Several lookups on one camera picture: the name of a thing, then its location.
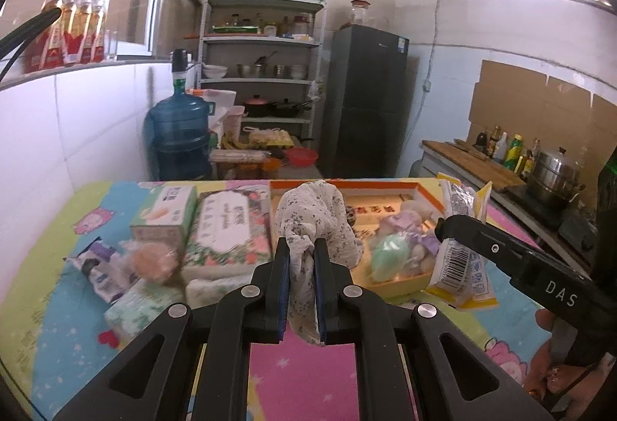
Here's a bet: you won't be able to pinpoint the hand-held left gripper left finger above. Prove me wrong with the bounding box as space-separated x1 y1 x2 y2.
51 238 290 421

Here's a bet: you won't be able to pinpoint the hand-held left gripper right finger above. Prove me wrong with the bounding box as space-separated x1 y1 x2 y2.
313 238 555 421

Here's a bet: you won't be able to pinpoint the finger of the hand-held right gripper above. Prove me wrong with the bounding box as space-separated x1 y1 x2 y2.
435 215 527 278

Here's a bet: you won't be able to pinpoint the yellow snack packet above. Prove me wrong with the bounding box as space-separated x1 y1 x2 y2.
424 173 499 308

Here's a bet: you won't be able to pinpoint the bagged items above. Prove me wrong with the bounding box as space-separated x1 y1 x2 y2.
378 199 442 277

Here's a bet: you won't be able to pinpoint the white floral cloth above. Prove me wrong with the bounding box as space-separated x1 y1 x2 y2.
277 180 364 347

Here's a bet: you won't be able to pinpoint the orange rimmed cardboard box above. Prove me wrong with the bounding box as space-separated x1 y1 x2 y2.
269 177 447 301

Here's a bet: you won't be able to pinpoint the bun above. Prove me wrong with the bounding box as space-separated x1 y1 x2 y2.
118 240 179 287

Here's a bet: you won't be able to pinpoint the small green tissue pack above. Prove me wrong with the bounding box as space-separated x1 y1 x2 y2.
103 279 189 347

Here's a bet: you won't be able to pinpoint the purple and white tube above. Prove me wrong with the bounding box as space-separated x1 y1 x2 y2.
65 240 131 303

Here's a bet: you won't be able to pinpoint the person's right hand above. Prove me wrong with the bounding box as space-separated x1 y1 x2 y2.
523 308 603 412

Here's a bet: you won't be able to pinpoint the black induction cooker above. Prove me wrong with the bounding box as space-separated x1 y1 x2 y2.
504 185 593 231

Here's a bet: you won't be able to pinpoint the wooden cutting board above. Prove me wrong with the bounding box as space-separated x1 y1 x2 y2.
424 139 526 193

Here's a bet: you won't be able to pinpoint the large floral tissue pack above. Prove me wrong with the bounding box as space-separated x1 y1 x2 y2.
180 190 273 280

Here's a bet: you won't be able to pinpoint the grey kitchen counter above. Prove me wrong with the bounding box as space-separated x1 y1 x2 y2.
419 139 603 277

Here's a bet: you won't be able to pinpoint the green condiment bottle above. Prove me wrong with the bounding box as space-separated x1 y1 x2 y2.
505 133 524 171

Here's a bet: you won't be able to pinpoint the steel steamer pot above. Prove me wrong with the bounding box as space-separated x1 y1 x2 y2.
528 150 586 210

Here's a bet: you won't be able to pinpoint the clear plastic container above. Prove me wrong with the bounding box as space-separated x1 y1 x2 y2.
209 150 283 181

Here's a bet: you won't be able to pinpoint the red colander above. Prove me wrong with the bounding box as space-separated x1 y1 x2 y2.
284 148 319 167

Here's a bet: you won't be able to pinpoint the green tissue box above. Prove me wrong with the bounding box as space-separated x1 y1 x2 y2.
129 185 198 253

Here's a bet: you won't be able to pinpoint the plastic bag of food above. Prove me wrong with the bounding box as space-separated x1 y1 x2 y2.
242 126 295 149

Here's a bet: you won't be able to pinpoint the dark grey refrigerator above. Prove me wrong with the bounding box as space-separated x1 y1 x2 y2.
320 25 410 178

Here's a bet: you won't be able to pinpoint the pale pink bin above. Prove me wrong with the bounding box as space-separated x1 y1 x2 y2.
224 105 246 137

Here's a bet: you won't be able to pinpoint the black frying pan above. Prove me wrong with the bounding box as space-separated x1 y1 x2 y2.
270 98 314 118

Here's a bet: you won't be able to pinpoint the black pot with red lid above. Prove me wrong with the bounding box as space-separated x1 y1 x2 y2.
242 96 271 117

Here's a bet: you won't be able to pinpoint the blue water jug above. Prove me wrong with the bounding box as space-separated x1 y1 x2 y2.
145 88 215 181

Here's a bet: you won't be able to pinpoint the white bag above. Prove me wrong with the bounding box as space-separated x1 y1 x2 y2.
200 88 237 123

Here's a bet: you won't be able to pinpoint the cartoon printed blanket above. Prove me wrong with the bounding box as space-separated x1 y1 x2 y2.
0 180 579 421

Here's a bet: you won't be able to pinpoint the steel bowls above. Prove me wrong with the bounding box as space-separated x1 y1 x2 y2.
236 63 275 79

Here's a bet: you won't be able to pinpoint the black water pump dispenser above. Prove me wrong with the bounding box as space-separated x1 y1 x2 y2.
171 48 190 89

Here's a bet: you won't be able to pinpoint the grey metal shelf rack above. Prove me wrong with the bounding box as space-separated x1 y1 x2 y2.
199 0 329 166

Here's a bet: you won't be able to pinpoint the glass jar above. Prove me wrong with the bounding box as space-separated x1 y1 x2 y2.
350 0 371 27

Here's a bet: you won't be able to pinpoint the shrink-wrapped drink bottle pack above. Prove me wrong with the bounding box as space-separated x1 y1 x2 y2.
24 0 107 74

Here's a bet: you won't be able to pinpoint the cardboard sheet on wall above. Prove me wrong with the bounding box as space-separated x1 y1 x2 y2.
467 59 617 162

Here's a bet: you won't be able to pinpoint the black cable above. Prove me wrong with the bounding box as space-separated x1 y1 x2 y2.
0 9 63 82

